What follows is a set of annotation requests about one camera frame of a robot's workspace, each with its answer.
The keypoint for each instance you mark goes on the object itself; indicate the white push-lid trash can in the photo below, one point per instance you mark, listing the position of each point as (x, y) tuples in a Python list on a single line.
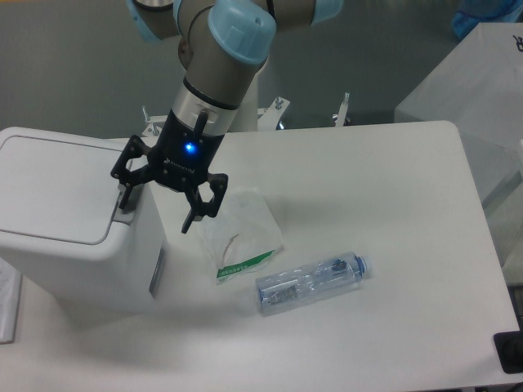
[(62, 225)]

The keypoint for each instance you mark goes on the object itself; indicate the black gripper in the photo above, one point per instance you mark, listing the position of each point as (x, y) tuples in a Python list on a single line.
[(184, 159)]

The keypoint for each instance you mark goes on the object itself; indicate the crumpled clear plastic bag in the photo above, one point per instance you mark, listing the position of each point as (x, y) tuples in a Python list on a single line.
[(243, 237)]

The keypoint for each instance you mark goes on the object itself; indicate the white pedestal base frame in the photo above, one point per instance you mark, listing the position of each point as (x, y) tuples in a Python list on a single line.
[(268, 118)]

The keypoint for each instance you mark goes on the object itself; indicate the blue plastic cover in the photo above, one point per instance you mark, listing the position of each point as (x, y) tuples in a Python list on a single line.
[(470, 13)]

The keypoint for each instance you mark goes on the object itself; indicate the black device at edge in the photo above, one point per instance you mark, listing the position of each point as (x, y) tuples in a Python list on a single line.
[(509, 349)]

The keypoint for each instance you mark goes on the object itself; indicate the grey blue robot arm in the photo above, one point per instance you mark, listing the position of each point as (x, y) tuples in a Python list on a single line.
[(223, 46)]

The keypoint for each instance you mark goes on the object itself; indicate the empty clear plastic bottle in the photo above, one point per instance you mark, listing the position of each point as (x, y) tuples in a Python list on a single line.
[(312, 282)]

